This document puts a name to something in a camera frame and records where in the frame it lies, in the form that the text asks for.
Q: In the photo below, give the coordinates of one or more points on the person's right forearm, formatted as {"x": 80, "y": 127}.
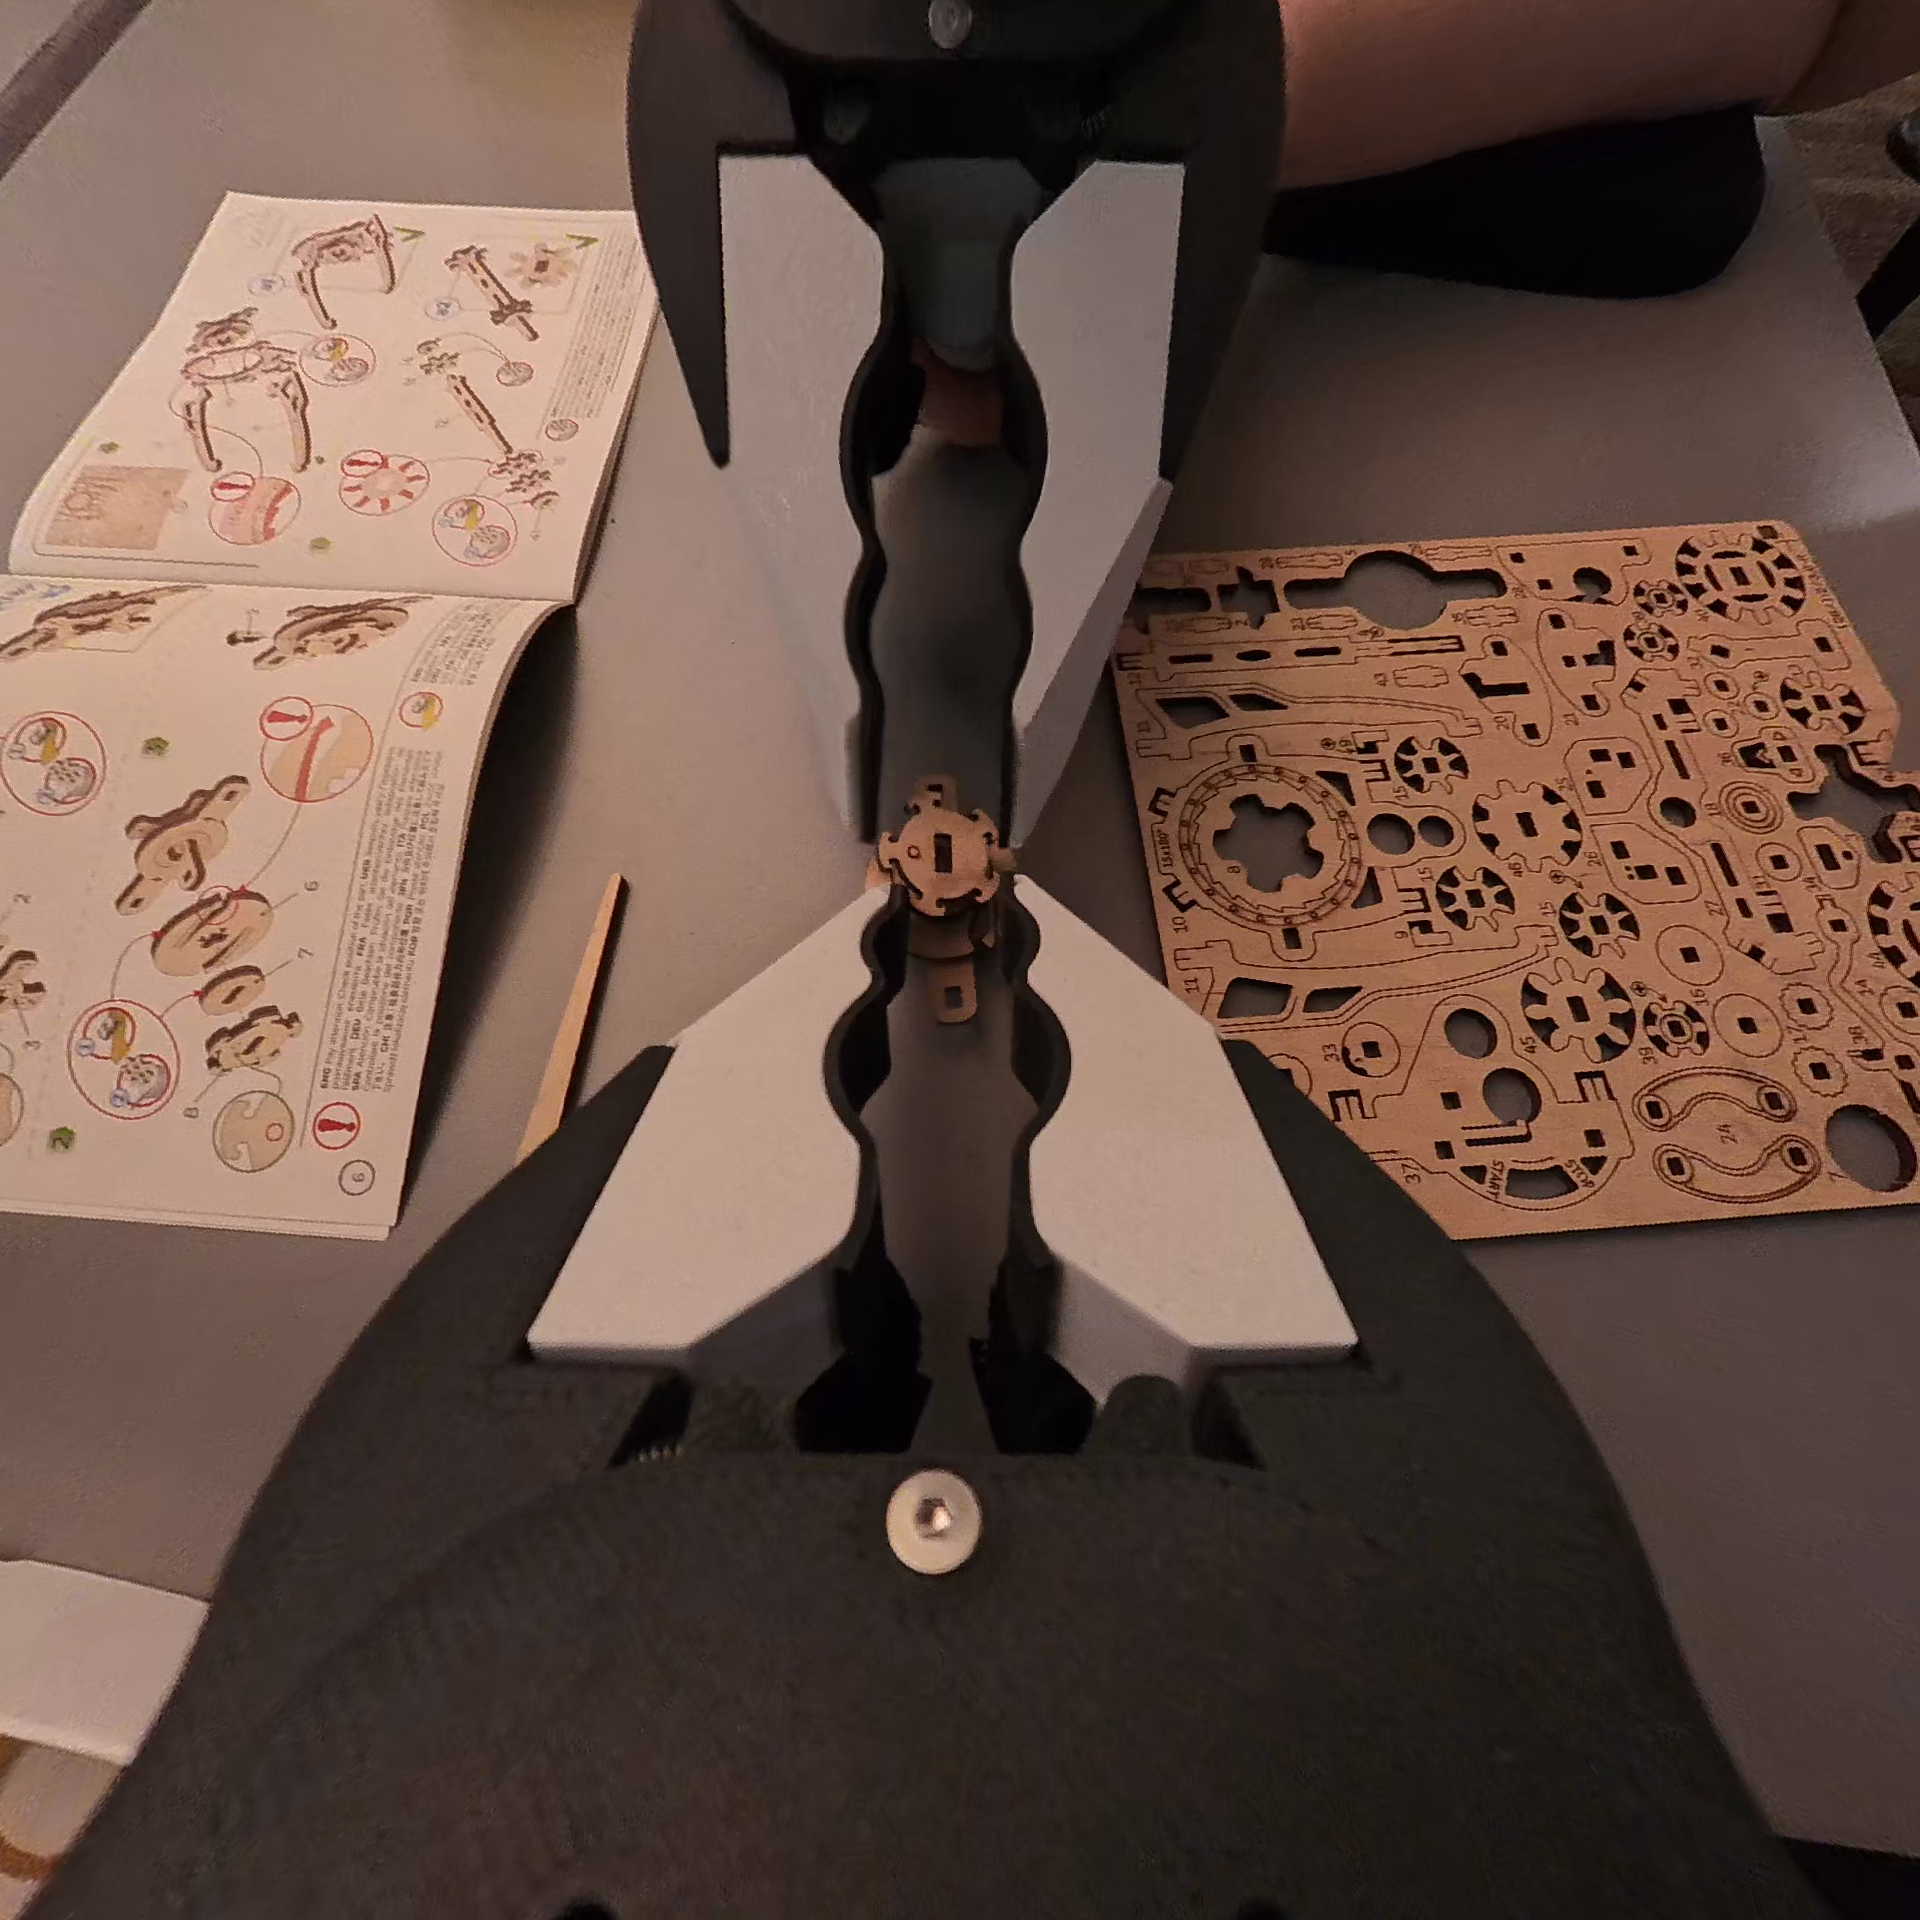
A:
{"x": 1575, "y": 77}

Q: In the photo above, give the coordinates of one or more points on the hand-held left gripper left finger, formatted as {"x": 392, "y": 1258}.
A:
{"x": 704, "y": 1185}

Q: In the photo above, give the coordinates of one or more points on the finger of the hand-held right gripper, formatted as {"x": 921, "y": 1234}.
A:
{"x": 788, "y": 450}
{"x": 1103, "y": 450}

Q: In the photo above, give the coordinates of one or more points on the thin wooden stick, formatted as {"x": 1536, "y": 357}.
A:
{"x": 580, "y": 1020}

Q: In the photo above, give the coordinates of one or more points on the open instruction booklet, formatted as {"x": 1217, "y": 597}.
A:
{"x": 301, "y": 751}

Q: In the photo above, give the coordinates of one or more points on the laser-cut wooden parts sheet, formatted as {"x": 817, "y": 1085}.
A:
{"x": 1501, "y": 901}

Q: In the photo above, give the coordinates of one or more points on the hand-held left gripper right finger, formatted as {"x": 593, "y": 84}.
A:
{"x": 1185, "y": 1185}

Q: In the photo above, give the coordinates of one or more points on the small wooden gear assembly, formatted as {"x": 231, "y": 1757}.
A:
{"x": 939, "y": 869}

